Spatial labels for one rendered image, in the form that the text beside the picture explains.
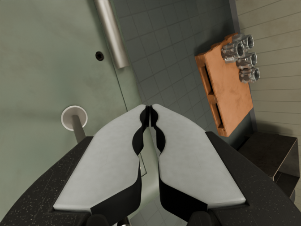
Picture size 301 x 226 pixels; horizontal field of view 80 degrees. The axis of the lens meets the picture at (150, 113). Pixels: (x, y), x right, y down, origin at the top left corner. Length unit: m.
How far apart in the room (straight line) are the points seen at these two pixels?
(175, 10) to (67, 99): 2.14
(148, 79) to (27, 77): 1.68
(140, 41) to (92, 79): 1.65
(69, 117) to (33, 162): 0.07
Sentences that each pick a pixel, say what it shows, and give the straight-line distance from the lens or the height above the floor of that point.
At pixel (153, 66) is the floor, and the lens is 1.96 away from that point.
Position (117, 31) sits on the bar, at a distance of 0.30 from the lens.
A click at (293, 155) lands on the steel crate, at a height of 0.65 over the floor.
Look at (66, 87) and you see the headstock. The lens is 0.28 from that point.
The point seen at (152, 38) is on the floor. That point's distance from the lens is 2.02.
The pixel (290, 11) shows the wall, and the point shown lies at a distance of 3.08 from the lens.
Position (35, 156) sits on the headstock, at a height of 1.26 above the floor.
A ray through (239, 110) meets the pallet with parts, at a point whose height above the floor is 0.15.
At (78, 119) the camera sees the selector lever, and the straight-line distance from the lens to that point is 0.27.
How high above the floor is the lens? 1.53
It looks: 53 degrees down
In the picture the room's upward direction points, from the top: 97 degrees clockwise
